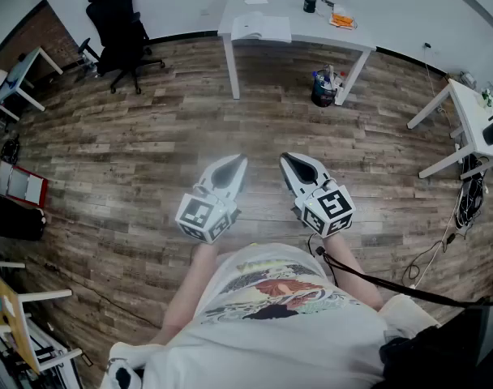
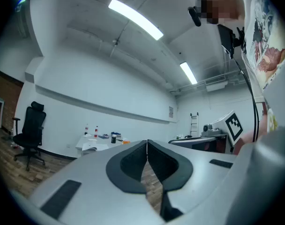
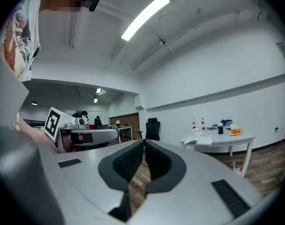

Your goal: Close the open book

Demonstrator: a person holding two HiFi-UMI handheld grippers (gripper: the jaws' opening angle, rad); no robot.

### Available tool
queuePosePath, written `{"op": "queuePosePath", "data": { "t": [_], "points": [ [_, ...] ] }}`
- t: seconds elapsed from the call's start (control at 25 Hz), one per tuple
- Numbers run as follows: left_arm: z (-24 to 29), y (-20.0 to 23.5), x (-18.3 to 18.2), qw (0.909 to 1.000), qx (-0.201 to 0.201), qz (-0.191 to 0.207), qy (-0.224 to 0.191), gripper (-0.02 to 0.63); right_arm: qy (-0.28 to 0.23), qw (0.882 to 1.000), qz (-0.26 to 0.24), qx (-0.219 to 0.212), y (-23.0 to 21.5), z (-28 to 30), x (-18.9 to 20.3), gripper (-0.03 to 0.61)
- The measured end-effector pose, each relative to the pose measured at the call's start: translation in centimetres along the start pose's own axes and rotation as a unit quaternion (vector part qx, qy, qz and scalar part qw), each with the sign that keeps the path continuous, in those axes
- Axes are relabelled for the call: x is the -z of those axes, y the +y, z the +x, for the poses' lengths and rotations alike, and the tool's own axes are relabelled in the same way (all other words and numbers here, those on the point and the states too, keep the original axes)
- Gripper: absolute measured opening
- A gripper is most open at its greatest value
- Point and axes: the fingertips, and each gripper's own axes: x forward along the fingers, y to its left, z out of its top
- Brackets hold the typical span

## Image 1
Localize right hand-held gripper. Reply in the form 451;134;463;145
280;152;357;239

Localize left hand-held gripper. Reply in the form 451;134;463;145
174;154;248;246

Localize white paper booklet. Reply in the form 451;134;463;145
230;11;293;44

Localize person's left forearm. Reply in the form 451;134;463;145
148;241;221;346

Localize person's right forearm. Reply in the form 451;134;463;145
321;233;384;312

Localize black trash bin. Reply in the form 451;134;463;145
310;63;348;108

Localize orange packet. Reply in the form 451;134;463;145
328;12;358;31

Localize large white table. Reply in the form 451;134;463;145
216;0;378;107

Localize white printed t-shirt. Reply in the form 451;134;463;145
102;243;440;389

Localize small white table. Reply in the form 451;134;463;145
406;78;493;180

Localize clear plastic bottle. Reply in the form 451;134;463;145
78;53;100;79

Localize black office chair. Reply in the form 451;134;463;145
76;0;166;95

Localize red white box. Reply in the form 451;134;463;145
0;160;49;209

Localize black backpack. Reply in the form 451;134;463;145
378;293;493;389

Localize blue-topped white table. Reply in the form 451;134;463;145
0;45;64;123

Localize yellow wooden board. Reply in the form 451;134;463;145
0;263;41;374

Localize thick black cable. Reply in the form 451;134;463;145
307;233;493;310

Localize floor cable with black adapter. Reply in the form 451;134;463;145
401;200;465;289

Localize black cable bundle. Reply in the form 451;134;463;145
455;154;491;237

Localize white frame rack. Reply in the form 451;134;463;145
0;259;84;374

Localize black tangled cables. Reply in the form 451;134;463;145
0;134;21;166

